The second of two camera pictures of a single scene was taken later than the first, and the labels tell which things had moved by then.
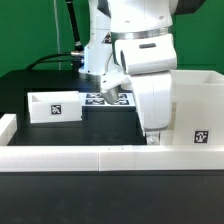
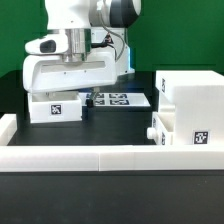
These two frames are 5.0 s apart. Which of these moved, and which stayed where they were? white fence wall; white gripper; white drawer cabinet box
Moved: white gripper
Stayed: white drawer cabinet box; white fence wall
